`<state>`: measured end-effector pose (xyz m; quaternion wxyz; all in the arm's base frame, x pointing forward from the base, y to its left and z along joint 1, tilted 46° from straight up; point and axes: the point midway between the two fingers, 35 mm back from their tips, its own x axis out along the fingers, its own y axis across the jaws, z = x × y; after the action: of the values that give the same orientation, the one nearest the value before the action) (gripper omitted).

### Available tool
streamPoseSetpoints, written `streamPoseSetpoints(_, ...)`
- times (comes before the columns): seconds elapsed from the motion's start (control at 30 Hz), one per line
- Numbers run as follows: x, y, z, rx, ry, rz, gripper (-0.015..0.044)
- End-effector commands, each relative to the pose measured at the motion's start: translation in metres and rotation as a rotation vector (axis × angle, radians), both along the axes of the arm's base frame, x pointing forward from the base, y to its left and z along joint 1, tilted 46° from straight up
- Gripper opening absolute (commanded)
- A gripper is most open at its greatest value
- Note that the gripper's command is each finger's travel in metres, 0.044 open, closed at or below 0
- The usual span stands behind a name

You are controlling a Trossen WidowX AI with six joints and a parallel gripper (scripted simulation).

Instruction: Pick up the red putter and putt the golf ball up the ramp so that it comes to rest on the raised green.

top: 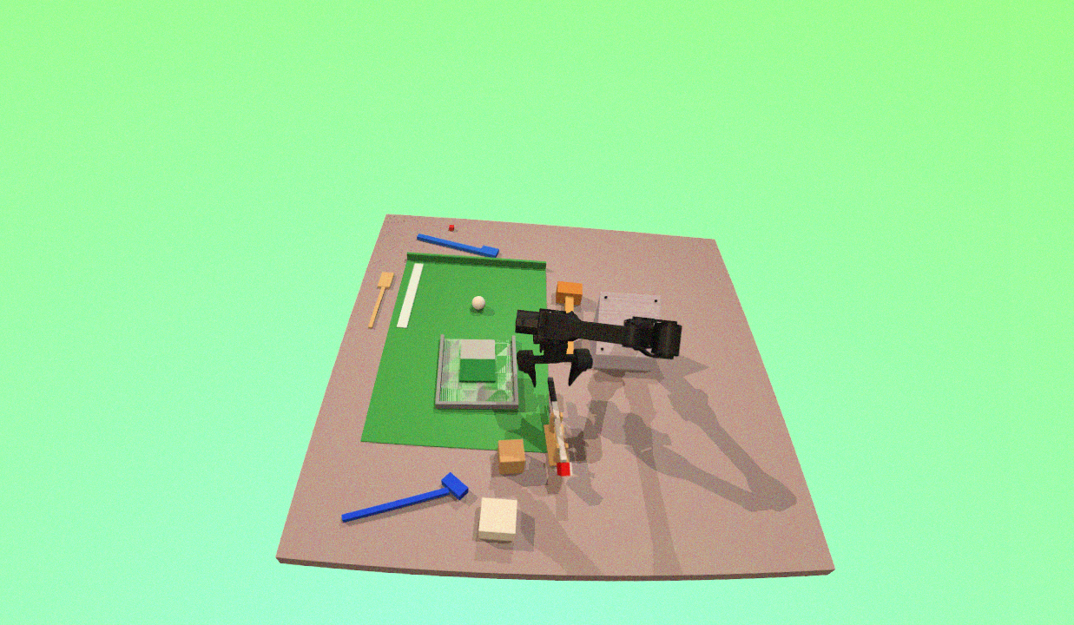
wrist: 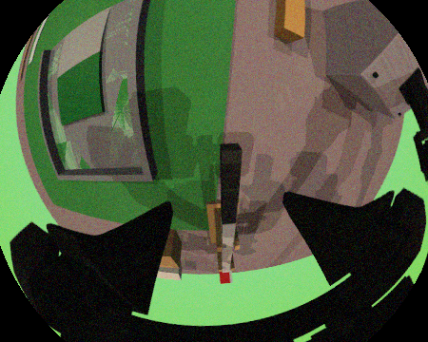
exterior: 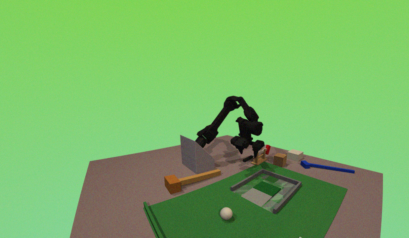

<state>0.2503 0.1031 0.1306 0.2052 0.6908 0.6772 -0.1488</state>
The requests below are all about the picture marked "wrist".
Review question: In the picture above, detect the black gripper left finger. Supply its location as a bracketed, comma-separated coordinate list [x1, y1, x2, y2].
[47, 202, 173, 315]

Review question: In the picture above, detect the red putter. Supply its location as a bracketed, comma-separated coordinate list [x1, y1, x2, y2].
[219, 143, 242, 284]

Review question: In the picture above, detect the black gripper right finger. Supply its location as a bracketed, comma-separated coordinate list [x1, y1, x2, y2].
[282, 190, 394, 285]

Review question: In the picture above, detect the green mat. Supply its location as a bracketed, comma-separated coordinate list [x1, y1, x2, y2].
[24, 0, 236, 231]

